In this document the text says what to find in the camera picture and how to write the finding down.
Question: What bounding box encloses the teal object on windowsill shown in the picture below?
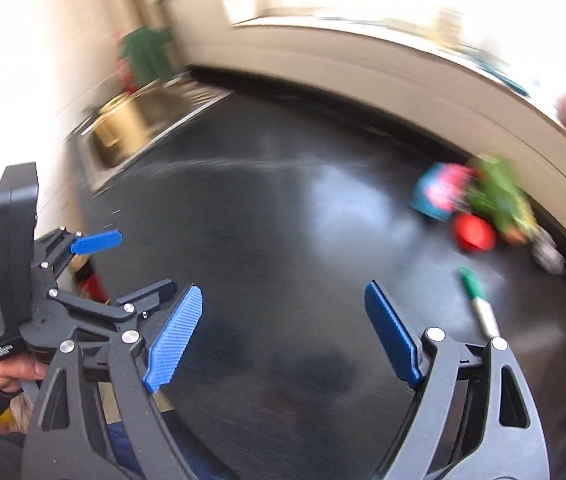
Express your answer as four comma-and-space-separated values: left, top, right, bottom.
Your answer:
461, 44, 530, 98

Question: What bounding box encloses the black device on left gripper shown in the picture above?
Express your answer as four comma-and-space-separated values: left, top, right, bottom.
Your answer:
0, 162, 39, 361

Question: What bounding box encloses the green crushed drink carton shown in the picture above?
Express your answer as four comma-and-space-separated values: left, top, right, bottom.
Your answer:
466, 154, 538, 245

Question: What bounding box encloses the red round plastic lid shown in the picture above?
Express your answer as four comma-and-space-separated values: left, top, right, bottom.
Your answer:
454, 214, 496, 252

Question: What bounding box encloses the person's left hand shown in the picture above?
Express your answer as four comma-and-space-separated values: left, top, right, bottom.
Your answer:
0, 353, 48, 393

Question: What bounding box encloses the green dish cloth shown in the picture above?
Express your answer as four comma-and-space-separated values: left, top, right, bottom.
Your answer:
120, 26, 176, 86

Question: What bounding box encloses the silver foil ball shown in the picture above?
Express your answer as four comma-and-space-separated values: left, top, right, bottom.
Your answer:
532, 226, 565, 275

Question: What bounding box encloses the brass pot in sink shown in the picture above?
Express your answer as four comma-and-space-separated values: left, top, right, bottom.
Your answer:
94, 92, 147, 167

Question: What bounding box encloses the stainless steel sink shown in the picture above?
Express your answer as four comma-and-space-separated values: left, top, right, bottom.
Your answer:
76, 74, 232, 194

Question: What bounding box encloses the pink blue foil snack bag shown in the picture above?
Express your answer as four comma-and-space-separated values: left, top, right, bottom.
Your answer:
410, 162, 472, 222

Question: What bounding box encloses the green capped white marker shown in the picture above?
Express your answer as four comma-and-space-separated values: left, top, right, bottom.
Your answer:
459, 266, 501, 339

